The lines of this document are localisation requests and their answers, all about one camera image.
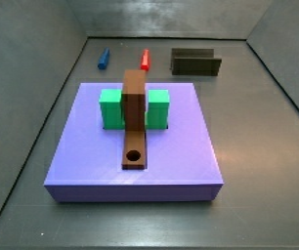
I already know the right green block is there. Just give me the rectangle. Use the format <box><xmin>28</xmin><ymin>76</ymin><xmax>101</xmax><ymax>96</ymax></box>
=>
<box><xmin>146</xmin><ymin>90</ymin><xmax>169</xmax><ymax>130</ymax></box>

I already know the left green block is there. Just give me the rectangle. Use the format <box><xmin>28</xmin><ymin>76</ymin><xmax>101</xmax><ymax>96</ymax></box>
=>
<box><xmin>98</xmin><ymin>89</ymin><xmax>124</xmax><ymax>130</ymax></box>

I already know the brown L-shaped bracket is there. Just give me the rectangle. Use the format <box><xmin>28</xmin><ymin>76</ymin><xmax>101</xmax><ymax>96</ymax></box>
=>
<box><xmin>120</xmin><ymin>68</ymin><xmax>149</xmax><ymax>171</ymax></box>

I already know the red peg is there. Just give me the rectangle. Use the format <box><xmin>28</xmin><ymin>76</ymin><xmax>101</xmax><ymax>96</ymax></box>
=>
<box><xmin>141</xmin><ymin>49</ymin><xmax>149</xmax><ymax>71</ymax></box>

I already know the purple base block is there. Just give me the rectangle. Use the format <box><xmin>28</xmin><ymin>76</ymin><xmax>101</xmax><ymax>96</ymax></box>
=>
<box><xmin>44</xmin><ymin>83</ymin><xmax>223</xmax><ymax>202</ymax></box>

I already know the green block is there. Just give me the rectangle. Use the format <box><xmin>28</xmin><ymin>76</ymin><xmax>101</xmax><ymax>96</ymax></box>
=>
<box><xmin>146</xmin><ymin>90</ymin><xmax>169</xmax><ymax>130</ymax></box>
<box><xmin>98</xmin><ymin>89</ymin><xmax>124</xmax><ymax>130</ymax></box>

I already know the black angle fixture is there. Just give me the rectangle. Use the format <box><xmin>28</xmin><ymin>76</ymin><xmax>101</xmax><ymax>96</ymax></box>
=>
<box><xmin>171</xmin><ymin>48</ymin><xmax>221</xmax><ymax>76</ymax></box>

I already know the blue peg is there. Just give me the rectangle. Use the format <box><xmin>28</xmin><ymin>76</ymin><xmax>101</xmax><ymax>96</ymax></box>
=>
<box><xmin>97</xmin><ymin>48</ymin><xmax>109</xmax><ymax>70</ymax></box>

